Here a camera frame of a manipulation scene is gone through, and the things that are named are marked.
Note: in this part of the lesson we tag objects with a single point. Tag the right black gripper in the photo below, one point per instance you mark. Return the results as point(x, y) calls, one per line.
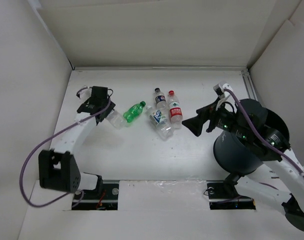
point(195, 124)

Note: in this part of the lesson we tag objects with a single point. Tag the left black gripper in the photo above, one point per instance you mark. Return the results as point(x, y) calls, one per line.
point(109, 108)

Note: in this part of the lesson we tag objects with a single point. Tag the clear plastic bottle white cap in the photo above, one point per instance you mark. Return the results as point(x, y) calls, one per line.
point(116, 119)

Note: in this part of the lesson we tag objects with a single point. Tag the green plastic bottle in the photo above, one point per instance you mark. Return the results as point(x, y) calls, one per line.
point(134, 111)

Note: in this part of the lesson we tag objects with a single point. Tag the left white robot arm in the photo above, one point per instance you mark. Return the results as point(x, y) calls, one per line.
point(58, 169)

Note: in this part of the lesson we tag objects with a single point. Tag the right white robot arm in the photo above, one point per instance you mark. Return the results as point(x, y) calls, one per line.
point(289, 203)

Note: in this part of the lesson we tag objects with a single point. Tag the dark blue round bin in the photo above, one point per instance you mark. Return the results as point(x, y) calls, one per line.
point(237, 153)

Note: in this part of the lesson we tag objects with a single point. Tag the clear bottle red cap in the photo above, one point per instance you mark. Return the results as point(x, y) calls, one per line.
point(175, 111)

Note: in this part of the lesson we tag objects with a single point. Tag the clear bottle blue white label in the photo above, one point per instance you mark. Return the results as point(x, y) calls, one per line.
point(160, 122)

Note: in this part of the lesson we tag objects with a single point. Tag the clear bottle black cap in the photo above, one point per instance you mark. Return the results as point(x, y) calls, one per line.
point(160, 99)

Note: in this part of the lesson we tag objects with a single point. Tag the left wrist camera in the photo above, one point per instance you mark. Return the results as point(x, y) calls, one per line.
point(84, 93)

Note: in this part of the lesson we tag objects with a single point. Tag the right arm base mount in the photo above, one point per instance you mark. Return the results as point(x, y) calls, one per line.
point(223, 196)

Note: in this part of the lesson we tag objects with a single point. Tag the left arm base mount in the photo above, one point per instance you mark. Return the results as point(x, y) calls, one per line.
point(107, 200)

